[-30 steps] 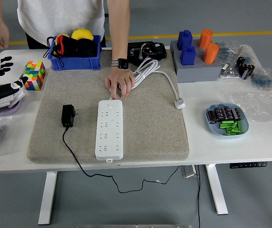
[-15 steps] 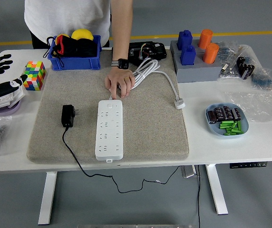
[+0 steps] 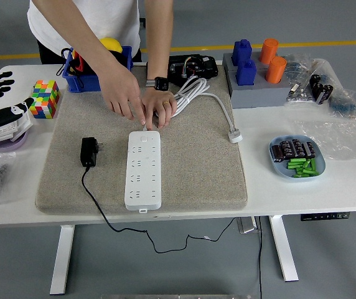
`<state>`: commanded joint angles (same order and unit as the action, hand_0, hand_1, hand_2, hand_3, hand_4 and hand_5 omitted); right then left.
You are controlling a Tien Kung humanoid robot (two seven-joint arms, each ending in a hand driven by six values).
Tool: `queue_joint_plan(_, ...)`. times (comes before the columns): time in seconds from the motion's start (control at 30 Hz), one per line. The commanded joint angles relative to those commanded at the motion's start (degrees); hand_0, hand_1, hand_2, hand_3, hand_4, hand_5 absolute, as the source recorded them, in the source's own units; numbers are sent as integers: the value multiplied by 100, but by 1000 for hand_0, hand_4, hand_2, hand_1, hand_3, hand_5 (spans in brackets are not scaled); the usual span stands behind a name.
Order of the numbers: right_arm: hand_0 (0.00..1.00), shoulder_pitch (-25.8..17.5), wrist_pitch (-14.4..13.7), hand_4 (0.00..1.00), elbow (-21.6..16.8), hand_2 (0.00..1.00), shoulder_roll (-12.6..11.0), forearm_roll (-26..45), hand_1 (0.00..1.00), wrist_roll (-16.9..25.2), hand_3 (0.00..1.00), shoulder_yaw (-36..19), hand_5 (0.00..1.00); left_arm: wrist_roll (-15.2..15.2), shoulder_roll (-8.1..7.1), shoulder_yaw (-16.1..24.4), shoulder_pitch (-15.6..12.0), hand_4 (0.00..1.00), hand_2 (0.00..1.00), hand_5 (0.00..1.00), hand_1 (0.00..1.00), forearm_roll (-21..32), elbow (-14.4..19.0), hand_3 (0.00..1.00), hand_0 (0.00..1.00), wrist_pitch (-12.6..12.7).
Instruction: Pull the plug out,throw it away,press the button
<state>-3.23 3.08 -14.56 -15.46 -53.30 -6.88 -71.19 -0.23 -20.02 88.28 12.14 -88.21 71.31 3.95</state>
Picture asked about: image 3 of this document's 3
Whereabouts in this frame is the person's left hand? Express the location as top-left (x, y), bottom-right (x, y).
top-left (141, 89), bottom-right (178, 130)

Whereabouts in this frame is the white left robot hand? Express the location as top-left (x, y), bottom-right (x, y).
top-left (0, 70), bottom-right (35, 143)

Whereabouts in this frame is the person's right hand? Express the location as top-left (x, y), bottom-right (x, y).
top-left (98, 64), bottom-right (147, 126)

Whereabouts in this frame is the black power adapter with cord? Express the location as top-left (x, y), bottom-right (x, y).
top-left (80, 136), bottom-right (238, 254)

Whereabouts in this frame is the white power strip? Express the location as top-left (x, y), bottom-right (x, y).
top-left (124, 130), bottom-right (162, 214)

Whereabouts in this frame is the black smartwatch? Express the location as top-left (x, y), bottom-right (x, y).
top-left (146, 76), bottom-right (169, 92)

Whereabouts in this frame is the blue plastic bin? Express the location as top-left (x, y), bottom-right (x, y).
top-left (63, 45), bottom-right (134, 93)

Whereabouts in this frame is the multicolour puzzle cube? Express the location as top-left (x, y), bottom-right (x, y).
top-left (28, 80), bottom-right (62, 120)

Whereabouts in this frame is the large yellow foam ball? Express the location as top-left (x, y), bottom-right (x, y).
top-left (99, 37), bottom-right (124, 53)

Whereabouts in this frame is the black pouch with red lining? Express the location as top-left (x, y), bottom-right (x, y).
top-left (60, 47), bottom-right (100, 90)

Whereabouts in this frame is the grey-brown fabric mat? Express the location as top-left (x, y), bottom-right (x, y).
top-left (34, 64), bottom-right (249, 216)

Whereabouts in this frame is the person's torso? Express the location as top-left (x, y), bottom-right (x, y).
top-left (27, 0), bottom-right (143, 65)

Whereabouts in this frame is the blue bottle-shaped peg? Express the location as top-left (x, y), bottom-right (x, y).
top-left (235, 58), bottom-right (257, 87)
top-left (231, 39), bottom-right (253, 67)

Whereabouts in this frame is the grey block holder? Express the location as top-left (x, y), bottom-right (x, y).
top-left (222, 52), bottom-right (292, 109)

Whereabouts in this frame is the orange cylinder peg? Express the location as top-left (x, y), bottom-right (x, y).
top-left (265, 55), bottom-right (288, 84)
top-left (259, 38), bottom-right (280, 65)

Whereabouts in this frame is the light blue plate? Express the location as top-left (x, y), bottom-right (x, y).
top-left (268, 134), bottom-right (327, 181)

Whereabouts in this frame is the bag of small metal parts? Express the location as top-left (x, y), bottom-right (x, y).
top-left (285, 79), bottom-right (316, 105)

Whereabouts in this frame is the bag of blue components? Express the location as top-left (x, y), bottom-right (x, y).
top-left (282, 52), bottom-right (314, 80)

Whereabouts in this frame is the silver box under table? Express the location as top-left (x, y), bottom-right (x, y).
top-left (236, 216), bottom-right (262, 234)

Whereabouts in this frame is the white table leg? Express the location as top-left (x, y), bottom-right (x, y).
top-left (268, 214), bottom-right (300, 283)
top-left (49, 224), bottom-right (75, 295)

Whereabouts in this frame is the bag of black capacitors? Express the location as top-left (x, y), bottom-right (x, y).
top-left (307, 59), bottom-right (337, 107)

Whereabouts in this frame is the empty clear plastic bag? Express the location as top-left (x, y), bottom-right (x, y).
top-left (291, 118), bottom-right (356, 162)

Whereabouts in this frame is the bag of blue resistors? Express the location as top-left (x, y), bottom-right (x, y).
top-left (327, 88), bottom-right (356, 118)

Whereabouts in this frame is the black table control panel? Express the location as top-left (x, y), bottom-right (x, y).
top-left (300, 212), bottom-right (352, 222)

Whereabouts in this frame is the black electronic device with wires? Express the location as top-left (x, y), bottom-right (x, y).
top-left (167, 53), bottom-right (219, 87)

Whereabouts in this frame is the white power cable with plug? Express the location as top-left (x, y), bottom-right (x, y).
top-left (143, 76), bottom-right (244, 144)

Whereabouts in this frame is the thin black hanging cable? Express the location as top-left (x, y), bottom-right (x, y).
top-left (256, 216), bottom-right (265, 299)

